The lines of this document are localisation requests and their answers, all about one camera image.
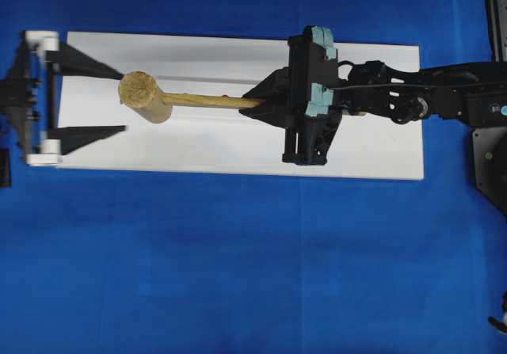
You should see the black frame upright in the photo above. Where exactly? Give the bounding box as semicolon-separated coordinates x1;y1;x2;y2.
485;0;507;62

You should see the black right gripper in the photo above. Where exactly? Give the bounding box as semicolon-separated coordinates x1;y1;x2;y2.
237;67;345;166

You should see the blue table cloth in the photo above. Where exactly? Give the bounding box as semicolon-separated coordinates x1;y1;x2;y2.
1;0;506;353

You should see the black clamp at edge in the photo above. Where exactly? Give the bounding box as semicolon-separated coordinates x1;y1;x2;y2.
488;292;507;335

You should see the black teal wrist camera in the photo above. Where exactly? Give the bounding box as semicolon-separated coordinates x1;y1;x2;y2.
288;25;338;117

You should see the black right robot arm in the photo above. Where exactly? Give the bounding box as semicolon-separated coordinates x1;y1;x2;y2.
240;59;506;166

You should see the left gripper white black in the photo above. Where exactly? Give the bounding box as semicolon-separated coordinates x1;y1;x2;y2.
1;31;126;166

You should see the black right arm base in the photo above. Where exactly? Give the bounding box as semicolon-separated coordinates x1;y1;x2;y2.
471;127;506;216

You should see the wooden mallet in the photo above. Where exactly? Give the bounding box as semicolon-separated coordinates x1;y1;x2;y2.
117;70;368;125

